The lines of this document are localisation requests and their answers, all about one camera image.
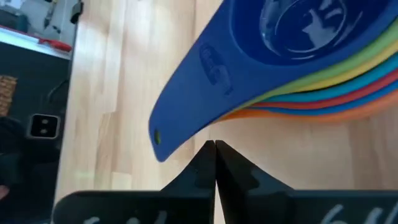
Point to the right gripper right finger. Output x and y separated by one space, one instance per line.
248 202

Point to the dark blue measuring cup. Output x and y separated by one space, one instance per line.
217 77

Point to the green measuring cup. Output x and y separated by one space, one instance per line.
385 39

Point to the yellow measuring cup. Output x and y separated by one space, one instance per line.
385 54

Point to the teal measuring cup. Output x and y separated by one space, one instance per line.
385 68

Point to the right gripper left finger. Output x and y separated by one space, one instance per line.
186 202

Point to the orange measuring cup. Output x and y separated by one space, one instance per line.
385 105

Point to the small red tool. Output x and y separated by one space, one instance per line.
56 45

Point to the red measuring cup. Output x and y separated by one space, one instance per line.
385 81

